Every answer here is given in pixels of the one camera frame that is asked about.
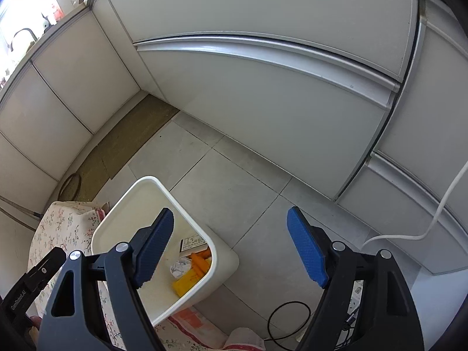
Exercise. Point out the white kitchen cabinets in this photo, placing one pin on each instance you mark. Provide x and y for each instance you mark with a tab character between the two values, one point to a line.
256	98

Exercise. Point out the small brown floor mat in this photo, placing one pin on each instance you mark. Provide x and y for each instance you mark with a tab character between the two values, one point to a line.
93	173

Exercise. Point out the yellow packet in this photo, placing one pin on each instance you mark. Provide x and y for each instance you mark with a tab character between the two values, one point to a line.
184	283

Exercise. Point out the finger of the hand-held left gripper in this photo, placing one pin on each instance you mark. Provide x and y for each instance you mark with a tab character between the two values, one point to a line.
47	265

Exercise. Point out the large brown floor mat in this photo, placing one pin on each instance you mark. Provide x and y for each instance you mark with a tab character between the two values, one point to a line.
142	131

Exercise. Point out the metal faucet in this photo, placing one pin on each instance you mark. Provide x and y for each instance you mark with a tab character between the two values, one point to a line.
22	30

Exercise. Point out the orange printed white cloth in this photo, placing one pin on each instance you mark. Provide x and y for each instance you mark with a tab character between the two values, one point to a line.
190	320

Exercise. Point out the white ceramic figurine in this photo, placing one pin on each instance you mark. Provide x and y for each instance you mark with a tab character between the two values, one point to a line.
46	25

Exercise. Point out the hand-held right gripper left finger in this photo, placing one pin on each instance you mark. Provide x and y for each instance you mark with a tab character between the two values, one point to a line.
153	248

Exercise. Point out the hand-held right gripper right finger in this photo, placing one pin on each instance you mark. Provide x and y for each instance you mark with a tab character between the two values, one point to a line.
305	248

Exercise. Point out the white paper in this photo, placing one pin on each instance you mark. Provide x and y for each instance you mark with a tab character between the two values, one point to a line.
181	267

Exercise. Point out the white plastic bin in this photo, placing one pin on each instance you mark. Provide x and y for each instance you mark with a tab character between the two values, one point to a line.
146	197

